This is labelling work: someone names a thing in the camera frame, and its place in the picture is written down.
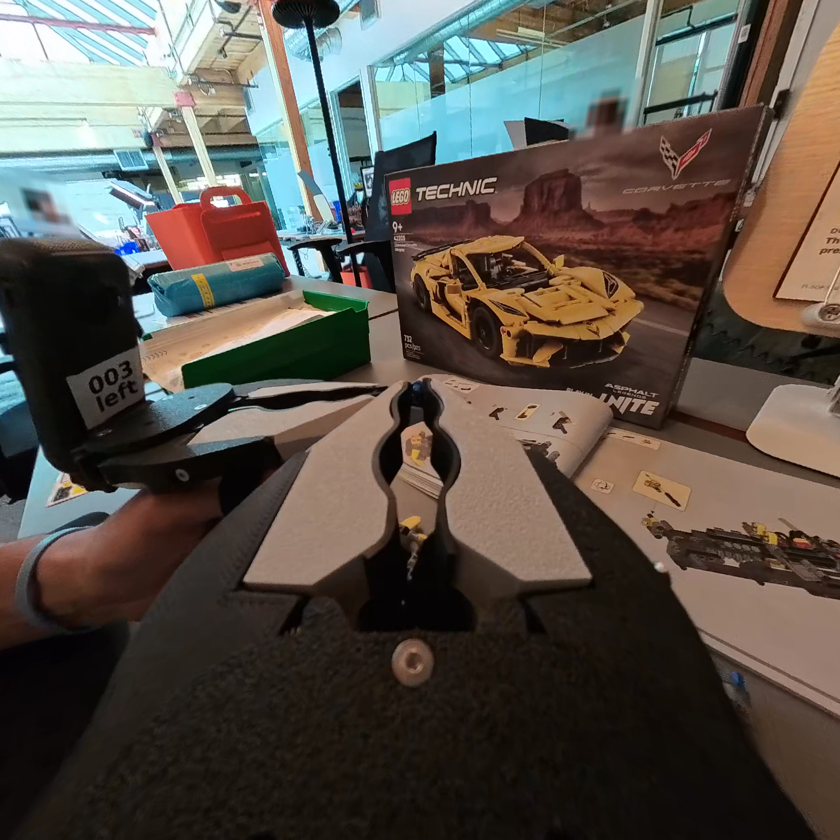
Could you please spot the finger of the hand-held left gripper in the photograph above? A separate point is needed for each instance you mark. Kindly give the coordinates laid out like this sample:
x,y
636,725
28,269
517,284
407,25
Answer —
x,y
295,395
275,426

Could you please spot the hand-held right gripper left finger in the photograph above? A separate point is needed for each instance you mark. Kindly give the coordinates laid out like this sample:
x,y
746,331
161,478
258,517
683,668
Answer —
x,y
315,518

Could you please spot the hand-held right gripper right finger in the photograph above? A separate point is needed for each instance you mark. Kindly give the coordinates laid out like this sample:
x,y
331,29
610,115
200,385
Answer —
x,y
518,518

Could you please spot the lego car model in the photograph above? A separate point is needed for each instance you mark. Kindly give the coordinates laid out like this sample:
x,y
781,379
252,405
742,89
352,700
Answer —
x,y
410,525

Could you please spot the printed lego set box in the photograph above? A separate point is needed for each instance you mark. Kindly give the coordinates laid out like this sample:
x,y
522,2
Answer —
x,y
558,328

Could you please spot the lego instruction booklet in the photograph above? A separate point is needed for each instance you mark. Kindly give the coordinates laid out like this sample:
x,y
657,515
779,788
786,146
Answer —
x,y
754,623

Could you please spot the person's left hand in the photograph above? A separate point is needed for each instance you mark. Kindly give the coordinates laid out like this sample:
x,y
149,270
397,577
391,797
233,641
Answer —
x,y
131,551

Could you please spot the green box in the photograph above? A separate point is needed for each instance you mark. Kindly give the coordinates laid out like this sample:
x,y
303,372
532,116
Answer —
x,y
282,358

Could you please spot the teal box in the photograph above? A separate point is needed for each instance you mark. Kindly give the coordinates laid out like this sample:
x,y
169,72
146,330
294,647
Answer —
x,y
216,282

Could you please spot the black office chair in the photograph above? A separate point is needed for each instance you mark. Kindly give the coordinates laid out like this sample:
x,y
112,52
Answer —
x,y
400,197

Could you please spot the black metal pole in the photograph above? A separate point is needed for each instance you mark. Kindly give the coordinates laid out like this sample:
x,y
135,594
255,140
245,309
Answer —
x,y
325,98

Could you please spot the black computer monitor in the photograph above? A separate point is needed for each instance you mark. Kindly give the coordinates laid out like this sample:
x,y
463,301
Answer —
x,y
538,131

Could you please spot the printed instruction sheet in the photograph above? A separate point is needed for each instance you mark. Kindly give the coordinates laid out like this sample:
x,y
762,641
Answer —
x,y
820,249

